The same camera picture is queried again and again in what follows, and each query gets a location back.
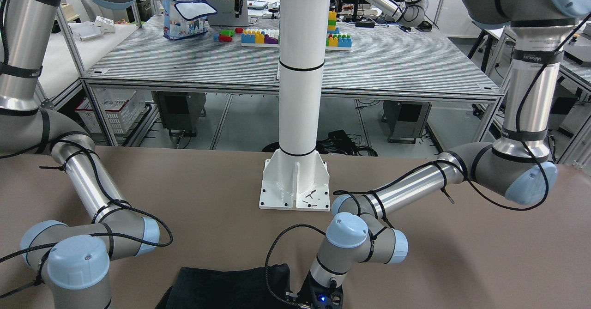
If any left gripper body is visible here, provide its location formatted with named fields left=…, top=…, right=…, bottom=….
left=298, top=274, right=344, bottom=309

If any black printed t-shirt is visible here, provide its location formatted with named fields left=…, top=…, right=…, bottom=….
left=156, top=264, right=294, bottom=309

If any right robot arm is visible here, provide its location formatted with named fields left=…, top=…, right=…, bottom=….
left=1, top=0, right=169, bottom=309

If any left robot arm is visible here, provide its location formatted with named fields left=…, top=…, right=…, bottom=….
left=292, top=0, right=590, bottom=309

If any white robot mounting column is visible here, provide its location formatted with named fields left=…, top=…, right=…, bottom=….
left=258, top=0, right=331, bottom=212

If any grey controller box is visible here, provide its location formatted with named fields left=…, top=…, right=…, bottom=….
left=382, top=100, right=431, bottom=144
left=152, top=91, right=206, bottom=137

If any striped background workbench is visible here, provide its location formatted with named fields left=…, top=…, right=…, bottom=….
left=85, top=16, right=504, bottom=103

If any toy block set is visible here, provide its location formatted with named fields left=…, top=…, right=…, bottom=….
left=213, top=10, right=352, bottom=50

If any white plastic basket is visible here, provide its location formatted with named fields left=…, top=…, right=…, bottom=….
left=75, top=88, right=145, bottom=134

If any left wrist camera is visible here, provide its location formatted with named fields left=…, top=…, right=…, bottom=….
left=285, top=285, right=344, bottom=309

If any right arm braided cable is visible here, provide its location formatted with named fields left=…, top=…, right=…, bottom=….
left=0, top=0, right=174, bottom=300

